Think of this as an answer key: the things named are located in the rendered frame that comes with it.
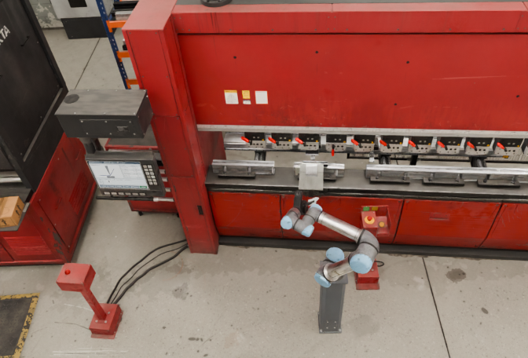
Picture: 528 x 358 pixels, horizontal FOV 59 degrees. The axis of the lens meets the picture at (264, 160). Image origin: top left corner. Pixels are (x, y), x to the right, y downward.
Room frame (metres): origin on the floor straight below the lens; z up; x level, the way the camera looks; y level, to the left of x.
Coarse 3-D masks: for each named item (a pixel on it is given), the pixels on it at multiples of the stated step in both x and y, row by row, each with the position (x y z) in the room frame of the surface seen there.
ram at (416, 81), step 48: (192, 48) 2.61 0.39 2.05; (240, 48) 2.56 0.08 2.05; (288, 48) 2.51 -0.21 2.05; (336, 48) 2.46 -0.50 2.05; (384, 48) 2.42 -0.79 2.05; (432, 48) 2.37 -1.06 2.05; (480, 48) 2.32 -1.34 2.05; (192, 96) 2.62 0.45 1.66; (240, 96) 2.57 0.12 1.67; (288, 96) 2.51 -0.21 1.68; (336, 96) 2.46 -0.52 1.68; (384, 96) 2.41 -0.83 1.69; (432, 96) 2.36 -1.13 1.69; (480, 96) 2.31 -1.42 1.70
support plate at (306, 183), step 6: (300, 168) 2.47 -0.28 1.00; (318, 168) 2.45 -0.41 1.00; (300, 174) 2.41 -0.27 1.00; (318, 174) 2.39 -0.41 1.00; (300, 180) 2.35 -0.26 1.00; (306, 180) 2.34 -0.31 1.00; (312, 180) 2.34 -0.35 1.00; (318, 180) 2.33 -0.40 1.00; (300, 186) 2.29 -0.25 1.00; (306, 186) 2.28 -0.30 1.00; (312, 186) 2.28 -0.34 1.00; (318, 186) 2.27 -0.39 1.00
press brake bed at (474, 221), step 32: (224, 192) 2.50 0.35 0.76; (256, 192) 2.45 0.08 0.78; (288, 192) 2.41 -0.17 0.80; (320, 192) 2.37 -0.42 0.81; (352, 192) 2.34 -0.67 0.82; (224, 224) 2.51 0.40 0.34; (256, 224) 2.46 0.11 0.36; (320, 224) 2.37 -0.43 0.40; (352, 224) 2.32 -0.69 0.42; (416, 224) 2.24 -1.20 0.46; (448, 224) 2.20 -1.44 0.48; (480, 224) 2.15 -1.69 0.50; (512, 224) 2.12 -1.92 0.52; (448, 256) 2.19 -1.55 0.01; (480, 256) 2.14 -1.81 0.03; (512, 256) 2.11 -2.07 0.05
